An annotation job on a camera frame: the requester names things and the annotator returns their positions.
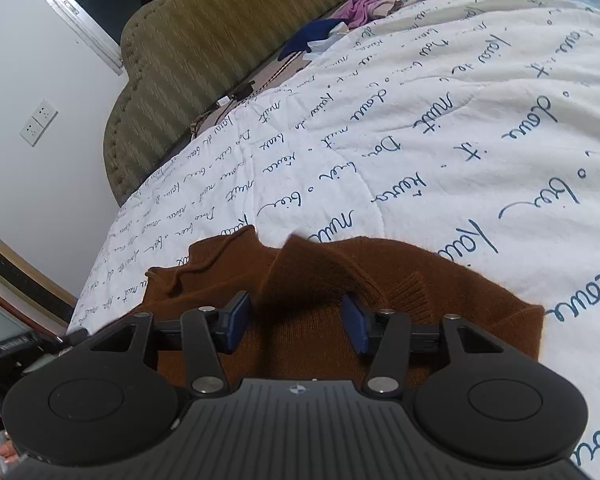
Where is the small black white charger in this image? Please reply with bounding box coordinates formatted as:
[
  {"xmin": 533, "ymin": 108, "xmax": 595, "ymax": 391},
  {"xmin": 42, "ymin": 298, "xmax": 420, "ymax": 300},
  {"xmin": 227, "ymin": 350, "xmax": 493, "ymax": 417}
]
[{"xmin": 216, "ymin": 85, "xmax": 257, "ymax": 107}]

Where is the white window frame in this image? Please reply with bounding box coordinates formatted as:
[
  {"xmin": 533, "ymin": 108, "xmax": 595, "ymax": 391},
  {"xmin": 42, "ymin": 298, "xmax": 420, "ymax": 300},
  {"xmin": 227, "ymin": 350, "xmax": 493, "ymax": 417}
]
[{"xmin": 10, "ymin": 0, "xmax": 127, "ymax": 77}]

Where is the white script-printed quilt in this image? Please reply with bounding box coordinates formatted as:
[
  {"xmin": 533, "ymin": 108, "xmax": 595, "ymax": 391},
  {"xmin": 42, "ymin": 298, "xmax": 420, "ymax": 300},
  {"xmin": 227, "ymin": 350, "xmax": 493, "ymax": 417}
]
[{"xmin": 67, "ymin": 0, "xmax": 600, "ymax": 480}]

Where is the dark blue cloth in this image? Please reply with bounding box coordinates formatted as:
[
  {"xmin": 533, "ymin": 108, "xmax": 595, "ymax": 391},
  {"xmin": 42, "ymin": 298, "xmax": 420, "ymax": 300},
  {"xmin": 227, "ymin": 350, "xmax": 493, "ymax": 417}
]
[{"xmin": 277, "ymin": 19, "xmax": 352, "ymax": 59}]

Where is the white wall socket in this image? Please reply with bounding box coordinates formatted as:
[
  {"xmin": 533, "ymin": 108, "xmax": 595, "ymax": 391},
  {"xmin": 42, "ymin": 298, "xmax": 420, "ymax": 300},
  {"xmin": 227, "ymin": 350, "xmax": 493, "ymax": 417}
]
[
  {"xmin": 33, "ymin": 99, "xmax": 59, "ymax": 129},
  {"xmin": 20, "ymin": 114, "xmax": 44, "ymax": 147}
]

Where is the olive striped padded headboard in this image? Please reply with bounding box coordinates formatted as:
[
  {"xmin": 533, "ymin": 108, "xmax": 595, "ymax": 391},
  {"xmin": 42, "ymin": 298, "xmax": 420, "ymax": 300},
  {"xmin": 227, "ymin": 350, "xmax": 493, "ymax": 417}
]
[{"xmin": 103, "ymin": 0, "xmax": 397, "ymax": 207}]

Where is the brown knit sweater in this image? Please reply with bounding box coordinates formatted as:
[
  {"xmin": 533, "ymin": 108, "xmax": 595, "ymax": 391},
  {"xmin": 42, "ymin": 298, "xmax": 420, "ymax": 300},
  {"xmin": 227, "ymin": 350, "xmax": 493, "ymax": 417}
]
[{"xmin": 67, "ymin": 225, "xmax": 547, "ymax": 396}]

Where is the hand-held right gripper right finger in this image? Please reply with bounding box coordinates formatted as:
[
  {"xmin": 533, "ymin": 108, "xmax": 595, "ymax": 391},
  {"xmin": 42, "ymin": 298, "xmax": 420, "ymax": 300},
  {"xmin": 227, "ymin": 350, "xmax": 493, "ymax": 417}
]
[{"xmin": 341, "ymin": 294, "xmax": 512, "ymax": 397}]

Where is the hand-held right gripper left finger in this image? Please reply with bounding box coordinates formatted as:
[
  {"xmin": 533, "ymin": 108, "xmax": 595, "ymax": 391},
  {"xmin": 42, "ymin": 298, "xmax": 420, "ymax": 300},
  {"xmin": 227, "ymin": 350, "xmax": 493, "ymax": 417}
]
[{"xmin": 87, "ymin": 290, "xmax": 253, "ymax": 397}]

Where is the purple cloth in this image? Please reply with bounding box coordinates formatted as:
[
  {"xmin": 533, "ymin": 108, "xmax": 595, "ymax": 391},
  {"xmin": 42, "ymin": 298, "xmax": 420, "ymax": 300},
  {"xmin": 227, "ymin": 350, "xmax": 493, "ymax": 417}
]
[{"xmin": 336, "ymin": 0, "xmax": 382, "ymax": 31}]

